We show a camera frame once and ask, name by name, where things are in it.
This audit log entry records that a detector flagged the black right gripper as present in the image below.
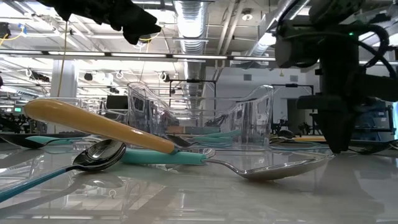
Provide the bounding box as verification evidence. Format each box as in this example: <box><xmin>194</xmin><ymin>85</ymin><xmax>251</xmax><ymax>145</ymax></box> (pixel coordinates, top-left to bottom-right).
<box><xmin>297</xmin><ymin>95</ymin><xmax>369</xmax><ymax>153</ymax></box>

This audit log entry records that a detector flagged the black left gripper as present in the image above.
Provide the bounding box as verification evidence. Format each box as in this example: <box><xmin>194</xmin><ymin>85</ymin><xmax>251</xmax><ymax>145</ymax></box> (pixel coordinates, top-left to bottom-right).
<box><xmin>62</xmin><ymin>0</ymin><xmax>162</xmax><ymax>45</ymax></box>

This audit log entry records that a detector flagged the large light-teal-handled spoon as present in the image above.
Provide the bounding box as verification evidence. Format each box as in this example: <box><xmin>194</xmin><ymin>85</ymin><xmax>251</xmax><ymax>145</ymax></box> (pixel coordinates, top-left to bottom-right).
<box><xmin>120</xmin><ymin>147</ymin><xmax>336</xmax><ymax>182</ymax></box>

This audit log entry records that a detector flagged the dark-teal-handled spoon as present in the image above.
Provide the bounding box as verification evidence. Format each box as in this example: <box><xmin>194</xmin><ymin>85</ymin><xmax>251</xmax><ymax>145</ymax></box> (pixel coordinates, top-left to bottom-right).
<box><xmin>0</xmin><ymin>139</ymin><xmax>127</xmax><ymax>203</ymax></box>

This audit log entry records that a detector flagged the black background workstation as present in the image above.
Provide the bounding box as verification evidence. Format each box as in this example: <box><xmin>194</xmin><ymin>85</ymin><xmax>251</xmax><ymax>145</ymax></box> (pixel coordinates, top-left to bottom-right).
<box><xmin>354</xmin><ymin>104</ymin><xmax>395</xmax><ymax>141</ymax></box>

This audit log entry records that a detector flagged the grey door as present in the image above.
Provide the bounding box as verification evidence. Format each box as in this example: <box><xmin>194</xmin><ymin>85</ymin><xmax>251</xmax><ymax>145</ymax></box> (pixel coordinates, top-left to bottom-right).
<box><xmin>286</xmin><ymin>98</ymin><xmax>307</xmax><ymax>133</ymax></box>

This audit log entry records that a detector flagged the wide clear plastic bin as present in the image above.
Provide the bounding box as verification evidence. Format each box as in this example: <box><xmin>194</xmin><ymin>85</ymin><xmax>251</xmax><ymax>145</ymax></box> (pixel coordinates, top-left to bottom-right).
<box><xmin>126</xmin><ymin>82</ymin><xmax>275</xmax><ymax>152</ymax></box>

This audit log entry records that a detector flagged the black monitor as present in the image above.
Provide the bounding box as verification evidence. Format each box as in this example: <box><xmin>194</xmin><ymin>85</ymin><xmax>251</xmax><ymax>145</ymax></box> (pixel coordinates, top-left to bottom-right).
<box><xmin>105</xmin><ymin>95</ymin><xmax>129</xmax><ymax>111</ymax></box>

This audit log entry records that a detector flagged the narrow clear plastic bin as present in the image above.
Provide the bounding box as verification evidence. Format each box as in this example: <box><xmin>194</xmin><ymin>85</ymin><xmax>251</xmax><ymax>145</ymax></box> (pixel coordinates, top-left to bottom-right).
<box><xmin>39</xmin><ymin>96</ymin><xmax>129</xmax><ymax>141</ymax></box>

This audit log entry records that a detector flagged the white pillar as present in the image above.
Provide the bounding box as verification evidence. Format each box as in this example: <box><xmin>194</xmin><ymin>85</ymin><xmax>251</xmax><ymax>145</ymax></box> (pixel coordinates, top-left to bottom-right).
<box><xmin>49</xmin><ymin>60</ymin><xmax>78</xmax><ymax>134</ymax></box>

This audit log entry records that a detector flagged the large silver ceiling duct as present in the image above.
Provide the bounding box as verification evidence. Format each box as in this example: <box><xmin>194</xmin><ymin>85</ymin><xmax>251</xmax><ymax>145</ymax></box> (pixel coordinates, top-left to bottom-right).
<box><xmin>172</xmin><ymin>0</ymin><xmax>210</xmax><ymax>97</ymax></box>

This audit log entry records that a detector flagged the black cable loop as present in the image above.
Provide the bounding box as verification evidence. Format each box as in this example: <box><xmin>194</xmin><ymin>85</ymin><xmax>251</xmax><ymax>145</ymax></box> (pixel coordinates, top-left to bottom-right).
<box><xmin>277</xmin><ymin>129</ymin><xmax>297</xmax><ymax>139</ymax></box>

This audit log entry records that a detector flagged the tall black metal frame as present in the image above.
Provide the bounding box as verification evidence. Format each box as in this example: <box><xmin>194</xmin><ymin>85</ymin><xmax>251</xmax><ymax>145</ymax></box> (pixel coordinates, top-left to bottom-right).
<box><xmin>271</xmin><ymin>83</ymin><xmax>315</xmax><ymax>135</ymax></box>

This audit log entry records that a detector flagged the long ceiling light rail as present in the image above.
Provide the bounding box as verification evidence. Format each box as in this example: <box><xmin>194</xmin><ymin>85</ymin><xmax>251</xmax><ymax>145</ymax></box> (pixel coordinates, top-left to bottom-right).
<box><xmin>0</xmin><ymin>49</ymin><xmax>398</xmax><ymax>67</ymax></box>

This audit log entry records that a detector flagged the small black metal frame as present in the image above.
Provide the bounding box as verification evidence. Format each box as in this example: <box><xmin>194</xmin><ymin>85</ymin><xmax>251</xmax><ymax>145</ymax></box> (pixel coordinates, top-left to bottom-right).
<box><xmin>169</xmin><ymin>79</ymin><xmax>218</xmax><ymax>108</ymax></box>

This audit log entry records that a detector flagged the slanted silver ceiling duct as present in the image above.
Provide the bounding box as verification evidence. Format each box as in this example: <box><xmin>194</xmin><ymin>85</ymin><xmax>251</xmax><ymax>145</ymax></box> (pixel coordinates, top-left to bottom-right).
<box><xmin>247</xmin><ymin>0</ymin><xmax>295</xmax><ymax>58</ymax></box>

